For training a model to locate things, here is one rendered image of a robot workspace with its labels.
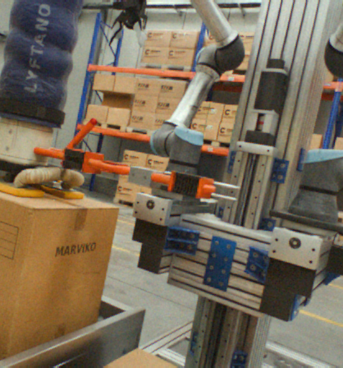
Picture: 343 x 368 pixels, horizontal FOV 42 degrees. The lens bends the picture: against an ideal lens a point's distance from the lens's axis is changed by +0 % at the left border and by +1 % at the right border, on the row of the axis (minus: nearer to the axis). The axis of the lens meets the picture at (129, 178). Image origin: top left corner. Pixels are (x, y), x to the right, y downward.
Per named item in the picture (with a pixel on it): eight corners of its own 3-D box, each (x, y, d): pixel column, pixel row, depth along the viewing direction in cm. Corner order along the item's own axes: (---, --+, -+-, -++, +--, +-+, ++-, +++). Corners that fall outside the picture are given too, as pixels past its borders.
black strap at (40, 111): (-25, 106, 135) (-22, 94, 135) (29, 119, 155) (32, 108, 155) (27, 115, 124) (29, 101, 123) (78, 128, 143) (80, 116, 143)
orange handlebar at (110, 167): (-39, 139, 151) (-38, 128, 151) (25, 149, 177) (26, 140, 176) (208, 197, 102) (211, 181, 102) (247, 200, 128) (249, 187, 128)
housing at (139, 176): (125, 181, 114) (129, 165, 114) (139, 183, 120) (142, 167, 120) (148, 187, 110) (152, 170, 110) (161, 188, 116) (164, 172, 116)
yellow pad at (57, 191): (-9, 177, 153) (-7, 163, 153) (12, 179, 162) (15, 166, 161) (64, 199, 135) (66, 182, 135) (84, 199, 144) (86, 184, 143)
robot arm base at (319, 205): (292, 211, 156) (299, 184, 156) (339, 223, 148) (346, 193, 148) (283, 212, 143) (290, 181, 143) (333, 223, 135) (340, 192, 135)
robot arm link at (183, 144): (179, 161, 163) (186, 125, 162) (160, 157, 175) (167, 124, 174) (204, 166, 169) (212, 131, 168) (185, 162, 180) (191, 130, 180)
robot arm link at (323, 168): (294, 183, 151) (302, 144, 151) (333, 191, 151) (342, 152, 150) (306, 186, 139) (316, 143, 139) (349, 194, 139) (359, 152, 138)
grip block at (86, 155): (59, 166, 125) (62, 146, 124) (80, 169, 133) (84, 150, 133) (81, 172, 120) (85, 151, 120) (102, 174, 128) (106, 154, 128)
